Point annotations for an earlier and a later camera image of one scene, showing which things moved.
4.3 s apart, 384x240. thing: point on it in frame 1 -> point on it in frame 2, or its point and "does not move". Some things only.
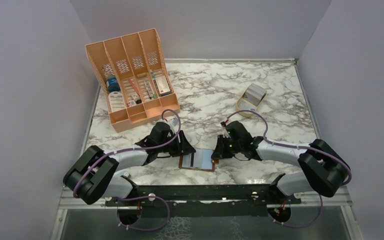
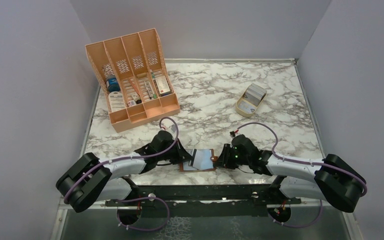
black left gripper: [184, 147] -> [182, 155]
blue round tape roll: [112, 85] does not move
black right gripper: [219, 152] -> [223, 160]
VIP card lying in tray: [244, 105] does not move
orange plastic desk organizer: [134, 77] does not move
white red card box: [162, 84] does not move
